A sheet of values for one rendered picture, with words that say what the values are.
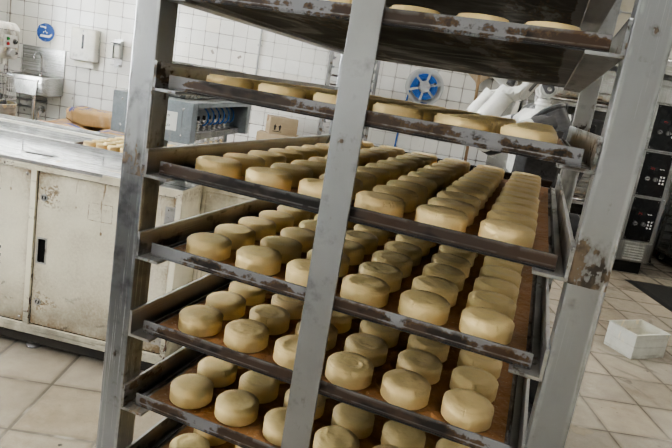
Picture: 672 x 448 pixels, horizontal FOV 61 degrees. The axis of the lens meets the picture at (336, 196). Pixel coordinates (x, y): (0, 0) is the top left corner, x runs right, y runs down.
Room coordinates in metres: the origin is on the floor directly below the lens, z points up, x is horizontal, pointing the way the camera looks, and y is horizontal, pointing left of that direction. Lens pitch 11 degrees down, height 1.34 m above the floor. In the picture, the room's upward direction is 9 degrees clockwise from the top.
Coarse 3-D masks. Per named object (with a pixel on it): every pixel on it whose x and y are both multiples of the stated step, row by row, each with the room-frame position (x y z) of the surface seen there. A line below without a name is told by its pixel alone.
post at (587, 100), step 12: (612, 12) 1.02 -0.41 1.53; (612, 24) 1.02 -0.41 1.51; (600, 84) 1.02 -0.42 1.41; (588, 96) 1.03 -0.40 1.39; (576, 108) 1.03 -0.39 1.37; (588, 108) 1.02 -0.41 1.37; (576, 120) 1.03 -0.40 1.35; (588, 120) 1.02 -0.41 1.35; (564, 180) 1.03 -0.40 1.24; (576, 180) 1.02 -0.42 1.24; (564, 192) 1.03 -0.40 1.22
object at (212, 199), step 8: (208, 192) 2.36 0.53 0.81; (216, 192) 2.36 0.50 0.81; (224, 192) 2.36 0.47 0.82; (208, 200) 2.36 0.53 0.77; (216, 200) 2.36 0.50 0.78; (224, 200) 2.35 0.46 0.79; (232, 200) 2.35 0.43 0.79; (240, 200) 2.34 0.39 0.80; (248, 200) 2.34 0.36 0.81; (208, 208) 2.36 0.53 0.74; (216, 208) 2.36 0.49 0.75; (200, 272) 2.36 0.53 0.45; (192, 280) 2.37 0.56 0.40
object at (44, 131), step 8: (0, 120) 2.82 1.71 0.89; (8, 120) 2.82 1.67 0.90; (0, 128) 2.83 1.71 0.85; (8, 128) 2.82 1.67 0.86; (16, 128) 2.81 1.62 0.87; (24, 128) 2.81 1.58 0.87; (32, 128) 2.80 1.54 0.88; (40, 128) 2.80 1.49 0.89; (48, 128) 2.79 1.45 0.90; (56, 128) 2.81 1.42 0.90; (48, 136) 2.79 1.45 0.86; (56, 136) 2.78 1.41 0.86; (64, 136) 2.78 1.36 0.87; (72, 136) 2.77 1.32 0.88; (80, 136) 2.77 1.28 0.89; (88, 136) 2.76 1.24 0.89; (96, 136) 2.76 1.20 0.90
